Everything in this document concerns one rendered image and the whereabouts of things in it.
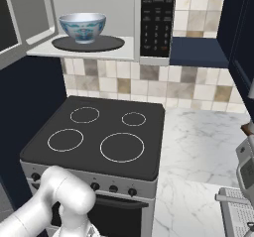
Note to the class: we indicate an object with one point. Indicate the black hob stove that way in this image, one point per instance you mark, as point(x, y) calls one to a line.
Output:
point(96, 128)

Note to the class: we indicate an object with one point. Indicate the blue patterned white bowl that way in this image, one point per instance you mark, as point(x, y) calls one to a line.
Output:
point(83, 25)

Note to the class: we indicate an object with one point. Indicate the black oven door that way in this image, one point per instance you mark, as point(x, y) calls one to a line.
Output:
point(122, 221)

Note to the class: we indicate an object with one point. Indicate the navy wall cupboard door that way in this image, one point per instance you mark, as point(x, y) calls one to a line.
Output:
point(243, 49)

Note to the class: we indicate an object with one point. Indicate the grey microwave door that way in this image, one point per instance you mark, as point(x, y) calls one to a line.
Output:
point(26, 13)

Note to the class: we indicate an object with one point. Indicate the navy tall cupboard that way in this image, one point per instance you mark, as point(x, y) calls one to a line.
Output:
point(29, 108)

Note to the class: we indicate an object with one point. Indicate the navy open wall shelf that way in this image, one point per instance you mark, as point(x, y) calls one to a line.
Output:
point(198, 52)

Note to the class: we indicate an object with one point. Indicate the black stove knob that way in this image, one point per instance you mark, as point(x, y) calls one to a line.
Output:
point(95, 186)
point(132, 192)
point(113, 188)
point(35, 177)

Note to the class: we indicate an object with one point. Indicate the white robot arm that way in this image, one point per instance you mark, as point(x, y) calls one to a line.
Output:
point(56, 194)

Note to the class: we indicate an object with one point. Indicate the dark round turntable plate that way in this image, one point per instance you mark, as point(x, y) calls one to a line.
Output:
point(109, 44)

